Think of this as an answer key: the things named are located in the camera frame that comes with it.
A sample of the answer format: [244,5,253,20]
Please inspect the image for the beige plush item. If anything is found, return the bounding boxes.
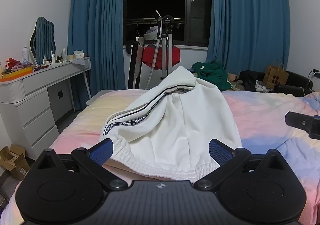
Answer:
[227,72,242,90]

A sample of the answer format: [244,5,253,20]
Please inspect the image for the pastel tie-dye blanket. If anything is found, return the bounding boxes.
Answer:
[7,88,320,225]

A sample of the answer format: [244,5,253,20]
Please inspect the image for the white vanity desk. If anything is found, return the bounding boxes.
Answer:
[0,56,92,160]

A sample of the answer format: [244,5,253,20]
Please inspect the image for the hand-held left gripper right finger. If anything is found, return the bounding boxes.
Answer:
[194,139,284,189]

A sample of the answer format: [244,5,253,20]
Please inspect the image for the blue curtain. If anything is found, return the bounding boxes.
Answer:
[205,0,290,93]
[67,0,129,110]

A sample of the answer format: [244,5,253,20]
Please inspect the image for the orange tray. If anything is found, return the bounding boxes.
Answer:
[0,66,34,83]

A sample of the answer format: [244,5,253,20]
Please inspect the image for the black and wooden board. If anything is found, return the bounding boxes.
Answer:
[127,37,145,89]

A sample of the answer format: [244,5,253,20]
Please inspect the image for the red cloth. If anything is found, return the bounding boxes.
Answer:
[142,43,181,70]

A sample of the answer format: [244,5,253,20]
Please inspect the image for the garment steamer stand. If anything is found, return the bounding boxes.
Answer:
[144,10,177,90]

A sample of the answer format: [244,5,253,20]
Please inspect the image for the green garment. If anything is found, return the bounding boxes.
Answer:
[192,61,232,90]

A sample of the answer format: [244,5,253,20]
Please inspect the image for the wavy framed mirror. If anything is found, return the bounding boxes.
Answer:
[30,16,57,65]

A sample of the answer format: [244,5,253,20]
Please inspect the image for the white pants with striped band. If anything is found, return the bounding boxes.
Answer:
[99,66,243,183]

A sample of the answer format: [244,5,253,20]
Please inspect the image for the brown paper bag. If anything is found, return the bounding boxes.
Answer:
[262,60,289,88]

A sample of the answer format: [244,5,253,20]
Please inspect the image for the black sofa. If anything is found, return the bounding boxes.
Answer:
[239,70,315,96]

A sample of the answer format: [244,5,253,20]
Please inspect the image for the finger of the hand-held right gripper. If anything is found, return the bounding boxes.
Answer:
[285,111,312,132]

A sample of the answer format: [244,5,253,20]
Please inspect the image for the tall white spray bottle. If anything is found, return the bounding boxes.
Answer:
[22,45,30,65]

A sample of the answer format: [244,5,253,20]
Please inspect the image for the black clothes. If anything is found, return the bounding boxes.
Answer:
[239,70,265,91]

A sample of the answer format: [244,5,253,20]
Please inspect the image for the red pouch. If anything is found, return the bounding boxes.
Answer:
[5,57,22,68]

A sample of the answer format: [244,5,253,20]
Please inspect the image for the cardboard box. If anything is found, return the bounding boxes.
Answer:
[0,144,30,180]

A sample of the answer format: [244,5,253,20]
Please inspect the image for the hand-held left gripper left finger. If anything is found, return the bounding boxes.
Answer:
[37,138,128,190]

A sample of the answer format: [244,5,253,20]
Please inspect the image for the white charger cable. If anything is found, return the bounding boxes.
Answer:
[302,68,320,96]

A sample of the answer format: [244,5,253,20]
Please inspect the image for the tissue box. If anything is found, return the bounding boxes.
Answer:
[68,50,87,61]

